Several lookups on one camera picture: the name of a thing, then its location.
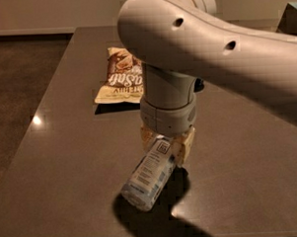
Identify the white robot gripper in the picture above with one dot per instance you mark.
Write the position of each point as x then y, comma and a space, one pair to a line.
167, 120

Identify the clear plastic water bottle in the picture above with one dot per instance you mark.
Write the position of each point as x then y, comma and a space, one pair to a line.
145, 184

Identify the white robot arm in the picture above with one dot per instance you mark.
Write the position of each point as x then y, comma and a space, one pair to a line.
179, 41

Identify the dark blue soda can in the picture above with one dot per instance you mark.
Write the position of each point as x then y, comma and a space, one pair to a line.
198, 86

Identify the brown and cream chip bag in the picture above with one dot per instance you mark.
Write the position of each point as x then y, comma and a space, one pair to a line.
124, 81

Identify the dark object in background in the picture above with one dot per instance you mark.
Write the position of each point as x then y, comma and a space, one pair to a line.
288, 22

